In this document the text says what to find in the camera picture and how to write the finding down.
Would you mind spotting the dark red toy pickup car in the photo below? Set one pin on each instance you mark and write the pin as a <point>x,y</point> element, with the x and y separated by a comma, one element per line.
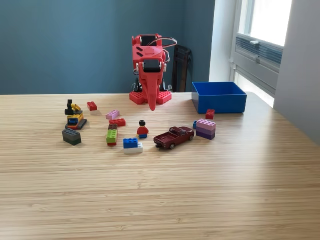
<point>175,136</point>

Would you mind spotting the small red brick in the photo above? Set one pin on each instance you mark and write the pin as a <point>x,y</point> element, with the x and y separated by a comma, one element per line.
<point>210,114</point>

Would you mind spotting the blue plastic bin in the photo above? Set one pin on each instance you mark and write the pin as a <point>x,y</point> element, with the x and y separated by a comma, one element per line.
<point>220,103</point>

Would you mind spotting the black chair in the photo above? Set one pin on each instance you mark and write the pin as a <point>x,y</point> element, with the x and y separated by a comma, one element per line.
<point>182,70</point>

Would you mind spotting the toy figure red shirt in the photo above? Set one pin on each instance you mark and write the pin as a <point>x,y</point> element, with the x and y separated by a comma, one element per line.
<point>142,130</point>

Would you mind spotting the red on white brick stack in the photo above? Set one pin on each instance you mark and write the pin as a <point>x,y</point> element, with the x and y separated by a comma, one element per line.
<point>92,106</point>

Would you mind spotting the small blue brick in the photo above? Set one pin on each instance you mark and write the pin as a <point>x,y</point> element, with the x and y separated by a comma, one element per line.
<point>194,124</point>

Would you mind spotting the blue on white brick stack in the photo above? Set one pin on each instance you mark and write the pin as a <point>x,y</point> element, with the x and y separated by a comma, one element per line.
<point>130,143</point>

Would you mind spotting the green brown red brick stack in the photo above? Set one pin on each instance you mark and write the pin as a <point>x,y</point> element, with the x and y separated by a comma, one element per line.
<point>111,136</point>

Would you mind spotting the pink purple brick stack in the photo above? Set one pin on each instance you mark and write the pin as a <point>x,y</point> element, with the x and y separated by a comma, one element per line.
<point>205,128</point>

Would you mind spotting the yellow toy digger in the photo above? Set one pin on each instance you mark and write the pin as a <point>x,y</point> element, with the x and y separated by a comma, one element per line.
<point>74,117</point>

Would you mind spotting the dark grey brick stack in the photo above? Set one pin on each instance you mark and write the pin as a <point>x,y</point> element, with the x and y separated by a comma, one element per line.
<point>71,136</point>

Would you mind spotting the grey window vent grille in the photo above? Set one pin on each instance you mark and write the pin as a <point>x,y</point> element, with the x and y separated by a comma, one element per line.
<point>270,53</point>

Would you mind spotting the white window frame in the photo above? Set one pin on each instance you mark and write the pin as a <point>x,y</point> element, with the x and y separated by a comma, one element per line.
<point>265,72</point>

